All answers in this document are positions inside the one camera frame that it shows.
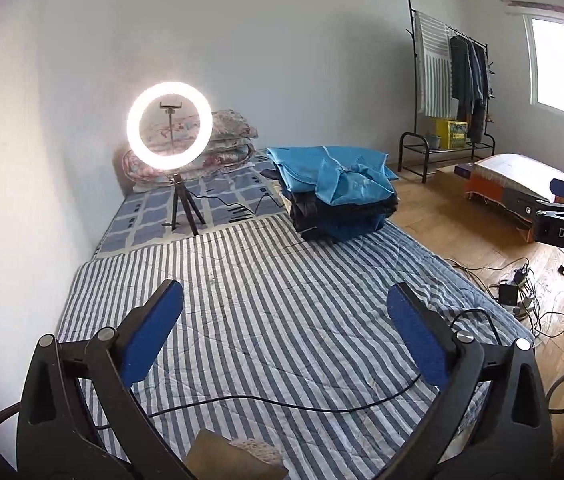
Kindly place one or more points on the yellow box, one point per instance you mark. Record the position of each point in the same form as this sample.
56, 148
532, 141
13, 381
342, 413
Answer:
452, 134

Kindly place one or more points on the pile of dark clothes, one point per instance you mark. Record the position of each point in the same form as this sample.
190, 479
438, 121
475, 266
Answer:
314, 219

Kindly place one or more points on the power strip with cables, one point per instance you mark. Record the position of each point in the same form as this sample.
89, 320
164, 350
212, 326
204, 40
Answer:
517, 293

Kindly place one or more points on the striped blue white quilt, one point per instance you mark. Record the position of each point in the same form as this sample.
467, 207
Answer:
284, 340

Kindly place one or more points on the blue work garment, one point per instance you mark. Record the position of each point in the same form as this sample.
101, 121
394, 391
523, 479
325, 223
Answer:
336, 175

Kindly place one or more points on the black tripod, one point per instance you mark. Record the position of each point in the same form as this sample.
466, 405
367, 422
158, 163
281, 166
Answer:
183, 198

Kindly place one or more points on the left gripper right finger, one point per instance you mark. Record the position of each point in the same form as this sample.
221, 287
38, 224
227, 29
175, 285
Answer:
512, 436

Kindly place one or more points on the black clothes rack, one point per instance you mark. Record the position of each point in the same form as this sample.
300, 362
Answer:
419, 145

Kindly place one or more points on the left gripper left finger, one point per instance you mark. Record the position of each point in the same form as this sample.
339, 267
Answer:
56, 435

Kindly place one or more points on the dark hanging clothes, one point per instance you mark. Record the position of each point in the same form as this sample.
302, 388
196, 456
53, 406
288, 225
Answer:
470, 84

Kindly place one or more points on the blue checked bed sheet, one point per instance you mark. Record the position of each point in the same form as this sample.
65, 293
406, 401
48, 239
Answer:
221, 199

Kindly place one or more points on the striped hanging cloth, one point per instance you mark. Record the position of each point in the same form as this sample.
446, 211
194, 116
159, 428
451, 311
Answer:
433, 66

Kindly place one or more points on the orange low bed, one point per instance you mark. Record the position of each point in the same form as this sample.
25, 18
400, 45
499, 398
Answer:
512, 182

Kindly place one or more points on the floral folded blanket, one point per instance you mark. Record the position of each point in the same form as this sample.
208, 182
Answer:
231, 144

